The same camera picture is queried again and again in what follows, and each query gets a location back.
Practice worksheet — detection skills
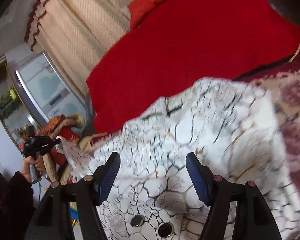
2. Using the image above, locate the white crackle-pattern coat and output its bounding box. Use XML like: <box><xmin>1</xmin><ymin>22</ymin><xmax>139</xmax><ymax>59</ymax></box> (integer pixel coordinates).
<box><xmin>57</xmin><ymin>78</ymin><xmax>300</xmax><ymax>239</ymax></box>

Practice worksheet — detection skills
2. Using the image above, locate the person's left hand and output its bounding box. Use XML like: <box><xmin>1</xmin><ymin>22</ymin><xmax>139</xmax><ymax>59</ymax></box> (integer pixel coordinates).
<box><xmin>20</xmin><ymin>155</ymin><xmax>45</xmax><ymax>183</ymax></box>

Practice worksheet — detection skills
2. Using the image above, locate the orange patterned fabric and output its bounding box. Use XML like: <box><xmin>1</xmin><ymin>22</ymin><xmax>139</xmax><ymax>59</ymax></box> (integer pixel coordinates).
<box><xmin>36</xmin><ymin>112</ymin><xmax>85</xmax><ymax>139</ymax></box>

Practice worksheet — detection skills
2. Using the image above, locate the gold framed mirror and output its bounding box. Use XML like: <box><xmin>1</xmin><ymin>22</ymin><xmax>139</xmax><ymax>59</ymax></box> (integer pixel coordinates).
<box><xmin>0</xmin><ymin>55</ymin><xmax>39</xmax><ymax>152</ymax></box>

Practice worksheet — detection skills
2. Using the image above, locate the beige patterned curtain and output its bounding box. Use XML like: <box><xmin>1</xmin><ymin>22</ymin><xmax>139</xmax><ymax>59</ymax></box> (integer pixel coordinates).
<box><xmin>25</xmin><ymin>0</ymin><xmax>133</xmax><ymax>100</ymax></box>

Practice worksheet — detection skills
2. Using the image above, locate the floral beige maroon blanket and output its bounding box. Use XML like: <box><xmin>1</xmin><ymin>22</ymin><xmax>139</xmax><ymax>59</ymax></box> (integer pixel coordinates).
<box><xmin>236</xmin><ymin>62</ymin><xmax>300</xmax><ymax>194</ymax></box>

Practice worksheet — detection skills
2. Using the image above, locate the red bed quilt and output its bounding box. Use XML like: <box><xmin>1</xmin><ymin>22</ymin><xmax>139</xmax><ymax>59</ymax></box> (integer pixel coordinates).
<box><xmin>87</xmin><ymin>0</ymin><xmax>300</xmax><ymax>133</ymax></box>

